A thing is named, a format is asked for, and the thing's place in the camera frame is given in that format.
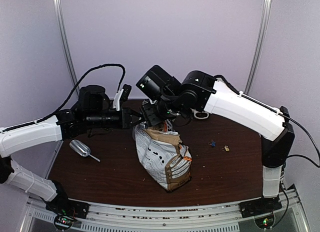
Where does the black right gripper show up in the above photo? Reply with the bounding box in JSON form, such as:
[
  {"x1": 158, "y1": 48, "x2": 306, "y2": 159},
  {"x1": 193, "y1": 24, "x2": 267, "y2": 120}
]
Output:
[{"x1": 139, "y1": 96, "x2": 183, "y2": 126}]

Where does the dog food bag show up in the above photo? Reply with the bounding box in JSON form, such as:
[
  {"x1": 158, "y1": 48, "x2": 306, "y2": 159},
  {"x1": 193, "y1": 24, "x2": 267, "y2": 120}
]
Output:
[{"x1": 132, "y1": 119, "x2": 192, "y2": 192}]

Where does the blue binder clip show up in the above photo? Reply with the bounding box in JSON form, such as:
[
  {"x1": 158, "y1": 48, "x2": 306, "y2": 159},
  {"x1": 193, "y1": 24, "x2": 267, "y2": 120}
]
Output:
[{"x1": 208, "y1": 140, "x2": 216, "y2": 147}]

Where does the metal scoop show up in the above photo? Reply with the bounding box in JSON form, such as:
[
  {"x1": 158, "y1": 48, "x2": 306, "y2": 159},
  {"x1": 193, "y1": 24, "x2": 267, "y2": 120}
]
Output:
[{"x1": 69, "y1": 139, "x2": 101, "y2": 162}]

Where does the gold binder clip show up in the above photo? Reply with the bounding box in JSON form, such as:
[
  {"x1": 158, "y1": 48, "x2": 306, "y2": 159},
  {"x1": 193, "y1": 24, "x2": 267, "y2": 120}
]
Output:
[{"x1": 222, "y1": 146, "x2": 230, "y2": 152}]

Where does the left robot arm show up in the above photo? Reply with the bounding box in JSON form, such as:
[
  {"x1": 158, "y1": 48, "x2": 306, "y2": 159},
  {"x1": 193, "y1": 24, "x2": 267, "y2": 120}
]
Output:
[{"x1": 0, "y1": 85, "x2": 143, "y2": 214}]

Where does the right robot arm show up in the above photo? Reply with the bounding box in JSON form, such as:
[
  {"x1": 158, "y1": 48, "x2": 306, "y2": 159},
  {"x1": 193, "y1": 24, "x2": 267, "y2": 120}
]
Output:
[{"x1": 136, "y1": 65, "x2": 295, "y2": 213}]

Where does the patterned white mug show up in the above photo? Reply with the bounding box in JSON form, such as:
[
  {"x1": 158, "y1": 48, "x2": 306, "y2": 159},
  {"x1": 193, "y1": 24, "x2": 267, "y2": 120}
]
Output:
[{"x1": 193, "y1": 110, "x2": 209, "y2": 120}]

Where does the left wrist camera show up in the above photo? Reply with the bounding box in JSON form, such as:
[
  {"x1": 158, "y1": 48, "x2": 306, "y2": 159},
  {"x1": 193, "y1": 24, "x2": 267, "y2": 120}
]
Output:
[{"x1": 112, "y1": 84, "x2": 132, "y2": 111}]

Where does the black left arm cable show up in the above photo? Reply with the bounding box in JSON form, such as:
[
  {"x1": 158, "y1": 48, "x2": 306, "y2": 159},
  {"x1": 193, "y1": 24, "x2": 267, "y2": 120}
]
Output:
[{"x1": 0, "y1": 64, "x2": 126, "y2": 132}]

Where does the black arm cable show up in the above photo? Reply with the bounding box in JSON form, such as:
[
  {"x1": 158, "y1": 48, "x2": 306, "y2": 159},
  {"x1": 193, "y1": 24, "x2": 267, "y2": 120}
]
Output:
[
  {"x1": 0, "y1": 64, "x2": 126, "y2": 132},
  {"x1": 282, "y1": 111, "x2": 320, "y2": 167}
]

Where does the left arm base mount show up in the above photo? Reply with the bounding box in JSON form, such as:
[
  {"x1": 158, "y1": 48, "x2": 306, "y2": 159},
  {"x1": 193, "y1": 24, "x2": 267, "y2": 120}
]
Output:
[{"x1": 45, "y1": 200, "x2": 90, "y2": 231}]

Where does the front aluminium rail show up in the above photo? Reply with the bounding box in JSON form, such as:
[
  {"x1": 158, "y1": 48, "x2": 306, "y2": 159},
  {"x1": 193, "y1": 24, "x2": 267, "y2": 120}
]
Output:
[{"x1": 24, "y1": 191, "x2": 308, "y2": 232}]

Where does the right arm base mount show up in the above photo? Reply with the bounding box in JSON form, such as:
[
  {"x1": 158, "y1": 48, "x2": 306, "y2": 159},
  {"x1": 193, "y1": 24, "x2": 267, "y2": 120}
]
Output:
[{"x1": 239, "y1": 197, "x2": 282, "y2": 230}]

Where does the left aluminium frame post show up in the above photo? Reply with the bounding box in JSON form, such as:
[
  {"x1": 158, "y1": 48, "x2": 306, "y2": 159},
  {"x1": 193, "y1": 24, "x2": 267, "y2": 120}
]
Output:
[{"x1": 51, "y1": 0, "x2": 81, "y2": 90}]

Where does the aluminium frame post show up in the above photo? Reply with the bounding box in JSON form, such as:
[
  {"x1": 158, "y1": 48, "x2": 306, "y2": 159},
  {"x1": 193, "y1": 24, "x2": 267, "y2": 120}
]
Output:
[
  {"x1": 244, "y1": 0, "x2": 273, "y2": 94},
  {"x1": 51, "y1": 0, "x2": 81, "y2": 90}
]

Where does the right aluminium frame post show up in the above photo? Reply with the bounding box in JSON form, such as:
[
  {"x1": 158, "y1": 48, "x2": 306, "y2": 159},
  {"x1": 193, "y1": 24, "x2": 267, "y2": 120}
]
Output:
[{"x1": 244, "y1": 0, "x2": 273, "y2": 94}]

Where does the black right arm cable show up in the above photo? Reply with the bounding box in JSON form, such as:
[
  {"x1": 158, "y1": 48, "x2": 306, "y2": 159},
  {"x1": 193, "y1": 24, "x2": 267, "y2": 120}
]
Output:
[{"x1": 282, "y1": 111, "x2": 320, "y2": 167}]

